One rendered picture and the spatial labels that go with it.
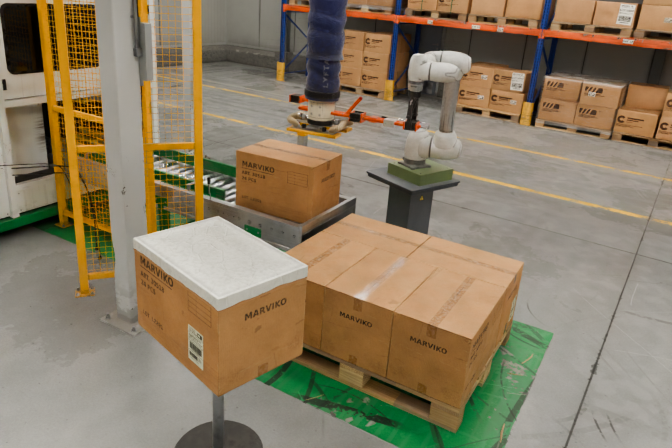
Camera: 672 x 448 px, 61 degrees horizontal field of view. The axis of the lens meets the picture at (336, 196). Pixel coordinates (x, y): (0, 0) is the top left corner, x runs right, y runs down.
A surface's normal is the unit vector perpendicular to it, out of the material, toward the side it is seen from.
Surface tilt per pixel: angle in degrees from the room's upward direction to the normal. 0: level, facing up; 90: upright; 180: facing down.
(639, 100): 92
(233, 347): 90
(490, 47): 90
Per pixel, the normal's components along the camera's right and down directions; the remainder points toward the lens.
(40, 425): 0.07, -0.94
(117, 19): 0.86, 0.23
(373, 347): -0.51, 0.26
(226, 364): 0.70, 0.29
